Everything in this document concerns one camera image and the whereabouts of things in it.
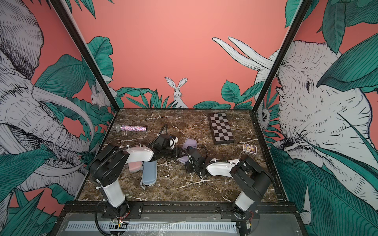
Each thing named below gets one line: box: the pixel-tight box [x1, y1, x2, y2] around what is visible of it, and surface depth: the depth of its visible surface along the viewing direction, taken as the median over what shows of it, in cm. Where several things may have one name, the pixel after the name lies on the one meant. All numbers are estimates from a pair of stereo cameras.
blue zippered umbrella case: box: [140, 160, 158, 190], surface depth 85 cm
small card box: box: [242, 143, 257, 155], surface depth 98 cm
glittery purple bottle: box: [113, 124, 148, 132], surface depth 106 cm
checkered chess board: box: [207, 112, 235, 145], surface depth 109 cm
